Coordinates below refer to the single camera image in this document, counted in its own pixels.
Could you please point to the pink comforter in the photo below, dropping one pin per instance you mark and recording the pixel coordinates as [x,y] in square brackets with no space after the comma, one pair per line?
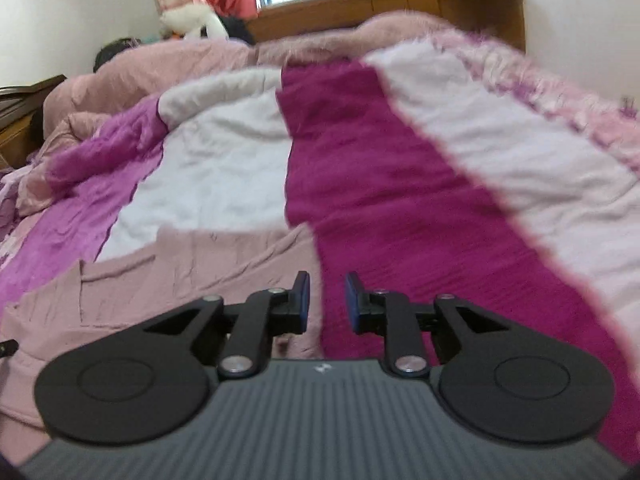
[165,67]

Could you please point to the magenta and white patchwork quilt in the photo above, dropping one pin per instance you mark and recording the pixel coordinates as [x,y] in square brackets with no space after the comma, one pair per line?
[400,170]

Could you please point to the pink knit cardigan sweater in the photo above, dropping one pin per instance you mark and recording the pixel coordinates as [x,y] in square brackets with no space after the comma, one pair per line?
[160,280]

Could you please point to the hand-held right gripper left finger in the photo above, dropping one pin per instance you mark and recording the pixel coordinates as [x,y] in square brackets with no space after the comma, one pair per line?
[301,305]

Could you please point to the dark cloth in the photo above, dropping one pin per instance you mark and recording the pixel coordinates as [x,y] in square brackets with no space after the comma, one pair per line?
[114,52]
[236,27]

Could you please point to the white plush toy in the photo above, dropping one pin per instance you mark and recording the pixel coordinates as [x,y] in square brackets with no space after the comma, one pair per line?
[192,20]

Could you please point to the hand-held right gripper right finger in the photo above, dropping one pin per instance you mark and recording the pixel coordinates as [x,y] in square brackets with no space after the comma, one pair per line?
[354,305]

